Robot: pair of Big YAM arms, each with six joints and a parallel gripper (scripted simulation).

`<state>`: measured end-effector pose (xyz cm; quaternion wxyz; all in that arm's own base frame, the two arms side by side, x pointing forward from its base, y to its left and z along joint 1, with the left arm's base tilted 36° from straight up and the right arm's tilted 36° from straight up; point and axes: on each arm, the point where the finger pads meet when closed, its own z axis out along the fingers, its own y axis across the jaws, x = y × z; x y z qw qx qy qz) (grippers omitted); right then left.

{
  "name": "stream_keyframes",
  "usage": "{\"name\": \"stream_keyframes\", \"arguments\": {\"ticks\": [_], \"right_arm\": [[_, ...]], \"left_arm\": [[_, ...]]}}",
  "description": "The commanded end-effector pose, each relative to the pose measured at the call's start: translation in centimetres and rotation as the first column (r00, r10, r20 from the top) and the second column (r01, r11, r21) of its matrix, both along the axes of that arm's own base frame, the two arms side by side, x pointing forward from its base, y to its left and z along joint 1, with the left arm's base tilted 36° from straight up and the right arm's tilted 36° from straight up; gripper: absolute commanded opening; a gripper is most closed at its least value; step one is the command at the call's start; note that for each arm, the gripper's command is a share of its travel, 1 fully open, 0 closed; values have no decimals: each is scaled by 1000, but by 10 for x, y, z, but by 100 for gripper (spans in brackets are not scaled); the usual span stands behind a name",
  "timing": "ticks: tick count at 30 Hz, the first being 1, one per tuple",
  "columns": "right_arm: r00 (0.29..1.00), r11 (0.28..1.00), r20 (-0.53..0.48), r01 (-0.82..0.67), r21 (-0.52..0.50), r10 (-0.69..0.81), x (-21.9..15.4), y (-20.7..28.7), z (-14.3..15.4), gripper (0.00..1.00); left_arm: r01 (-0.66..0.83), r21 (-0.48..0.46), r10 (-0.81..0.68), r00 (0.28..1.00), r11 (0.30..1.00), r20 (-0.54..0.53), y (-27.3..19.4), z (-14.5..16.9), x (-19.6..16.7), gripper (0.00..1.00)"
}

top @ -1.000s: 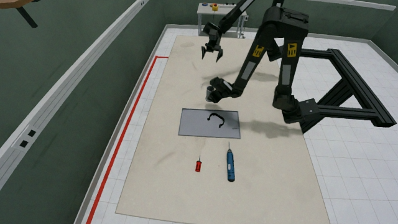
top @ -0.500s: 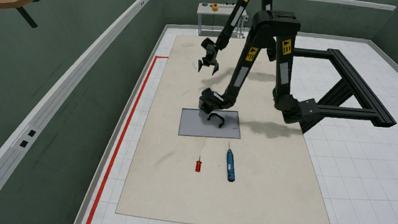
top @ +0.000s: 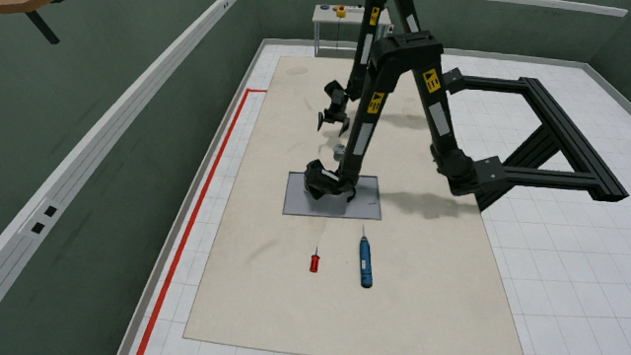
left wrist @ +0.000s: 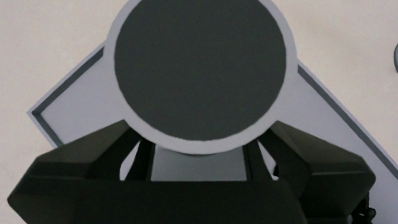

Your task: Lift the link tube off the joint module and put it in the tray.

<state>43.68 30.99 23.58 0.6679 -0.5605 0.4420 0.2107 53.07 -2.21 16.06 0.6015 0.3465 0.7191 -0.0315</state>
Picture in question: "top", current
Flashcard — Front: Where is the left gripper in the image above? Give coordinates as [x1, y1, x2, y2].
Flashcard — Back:
[306, 184, 327, 200]

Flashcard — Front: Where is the red stubby screwdriver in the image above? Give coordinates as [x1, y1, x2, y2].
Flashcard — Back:
[310, 247, 320, 273]

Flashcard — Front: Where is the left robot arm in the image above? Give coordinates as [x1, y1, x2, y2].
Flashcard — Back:
[306, 31, 481, 195]

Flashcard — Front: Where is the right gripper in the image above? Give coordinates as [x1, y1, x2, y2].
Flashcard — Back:
[317, 108, 350, 137]

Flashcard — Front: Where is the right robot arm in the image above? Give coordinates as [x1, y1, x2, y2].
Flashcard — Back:
[323, 0, 421, 112]

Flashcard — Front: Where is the blue electric screwdriver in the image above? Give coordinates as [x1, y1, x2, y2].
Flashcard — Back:
[359, 225, 373, 289]

